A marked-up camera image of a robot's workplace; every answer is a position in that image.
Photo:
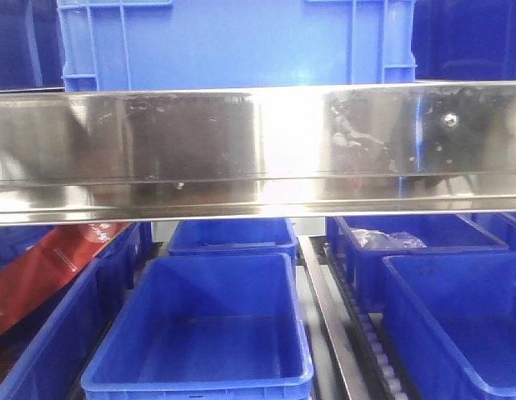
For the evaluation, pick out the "right steel shelf rack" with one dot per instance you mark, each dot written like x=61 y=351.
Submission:
x=425 y=147

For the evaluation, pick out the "blue crate upper shelf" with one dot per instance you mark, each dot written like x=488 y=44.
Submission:
x=151 y=45

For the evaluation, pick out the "blue bin centre back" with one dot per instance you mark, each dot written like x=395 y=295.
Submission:
x=234 y=236

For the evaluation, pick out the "clear plastic bag in bin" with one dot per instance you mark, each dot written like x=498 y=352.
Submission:
x=375 y=239

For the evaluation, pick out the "blue bin right back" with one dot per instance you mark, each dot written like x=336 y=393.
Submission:
x=363 y=270

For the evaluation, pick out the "blue bin centre front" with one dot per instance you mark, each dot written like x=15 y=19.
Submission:
x=207 y=328

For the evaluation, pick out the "blue bin right front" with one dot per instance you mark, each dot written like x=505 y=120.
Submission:
x=452 y=320

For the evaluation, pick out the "red foil bag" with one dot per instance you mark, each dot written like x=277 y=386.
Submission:
x=31 y=279

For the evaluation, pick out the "dark blue crate upper right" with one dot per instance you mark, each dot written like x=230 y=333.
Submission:
x=465 y=40

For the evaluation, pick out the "dark blue crate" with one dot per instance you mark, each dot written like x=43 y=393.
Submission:
x=30 y=51
x=465 y=40

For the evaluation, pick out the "blue bin with red bag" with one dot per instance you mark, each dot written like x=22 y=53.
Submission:
x=43 y=356

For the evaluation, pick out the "dark blue crate upper left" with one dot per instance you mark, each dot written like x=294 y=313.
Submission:
x=30 y=51

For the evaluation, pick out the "roller track rail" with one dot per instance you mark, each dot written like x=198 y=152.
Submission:
x=352 y=357

